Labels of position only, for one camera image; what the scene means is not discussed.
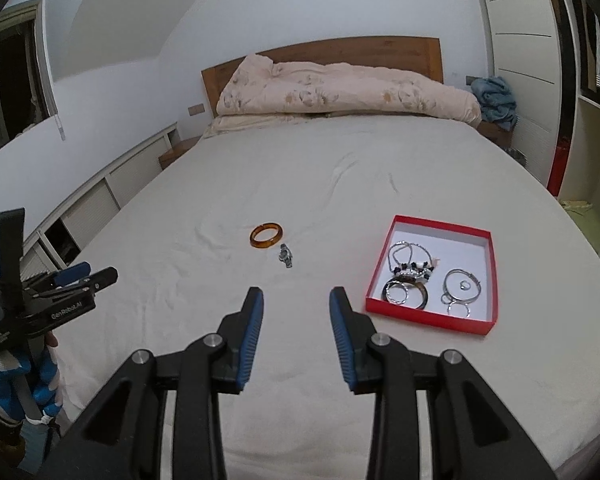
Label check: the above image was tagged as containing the wooden headboard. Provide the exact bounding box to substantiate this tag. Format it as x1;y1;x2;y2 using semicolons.
201;36;444;117

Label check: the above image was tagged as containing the white wardrobe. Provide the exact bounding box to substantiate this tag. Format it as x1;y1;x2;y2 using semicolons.
470;0;581;196

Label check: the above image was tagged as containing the red jewelry box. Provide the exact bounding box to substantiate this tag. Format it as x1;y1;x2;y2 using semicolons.
365;215;498;337

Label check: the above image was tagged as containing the wooden nightstand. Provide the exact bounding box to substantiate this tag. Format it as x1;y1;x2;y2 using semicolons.
477;120;515;149
158;136;202;170

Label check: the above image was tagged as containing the silver pearl necklace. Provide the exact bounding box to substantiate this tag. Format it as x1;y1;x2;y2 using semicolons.
387;241;437;273

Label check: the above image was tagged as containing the dark doorway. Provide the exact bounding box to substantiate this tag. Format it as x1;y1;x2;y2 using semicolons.
0;0;59;143

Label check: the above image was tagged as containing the black and white beaded bracelet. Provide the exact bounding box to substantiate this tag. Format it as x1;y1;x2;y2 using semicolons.
394;258;440;281

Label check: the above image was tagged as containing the thin silver bangle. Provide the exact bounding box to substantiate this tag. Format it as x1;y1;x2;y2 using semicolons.
442;269;482;302

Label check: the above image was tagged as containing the person's left hand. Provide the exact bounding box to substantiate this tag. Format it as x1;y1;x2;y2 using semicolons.
0;334;63;425

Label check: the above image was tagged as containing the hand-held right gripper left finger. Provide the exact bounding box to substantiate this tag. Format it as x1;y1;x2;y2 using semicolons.
65;286;265;480

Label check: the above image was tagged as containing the small silver bracelet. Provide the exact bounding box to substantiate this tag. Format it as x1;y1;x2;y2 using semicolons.
384;282;415;306

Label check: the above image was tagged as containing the open white shelf unit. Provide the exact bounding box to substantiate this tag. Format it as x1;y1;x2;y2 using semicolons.
550;0;600;281

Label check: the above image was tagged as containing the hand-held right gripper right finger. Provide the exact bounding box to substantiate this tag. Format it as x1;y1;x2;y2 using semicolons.
328;286;556;480

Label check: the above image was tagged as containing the dark tortoiseshell bangle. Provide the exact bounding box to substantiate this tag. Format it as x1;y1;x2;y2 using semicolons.
382;274;431;311

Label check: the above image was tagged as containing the amber bangle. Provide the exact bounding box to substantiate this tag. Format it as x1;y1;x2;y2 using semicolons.
250;223;284;250

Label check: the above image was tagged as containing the blue crumpled cloth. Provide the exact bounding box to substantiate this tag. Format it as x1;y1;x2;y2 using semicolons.
470;76;519;132

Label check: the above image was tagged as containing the low white slatted cabinet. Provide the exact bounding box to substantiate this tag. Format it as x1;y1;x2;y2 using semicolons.
0;122;182;321

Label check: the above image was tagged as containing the pink floral duvet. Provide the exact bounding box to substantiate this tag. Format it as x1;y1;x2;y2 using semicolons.
215;53;483;129

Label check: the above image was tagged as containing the beige pillow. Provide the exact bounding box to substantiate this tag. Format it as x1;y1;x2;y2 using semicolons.
202;112;331;137

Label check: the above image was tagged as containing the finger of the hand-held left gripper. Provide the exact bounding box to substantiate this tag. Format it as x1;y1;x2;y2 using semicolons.
29;261;92;292
31;267;119;307

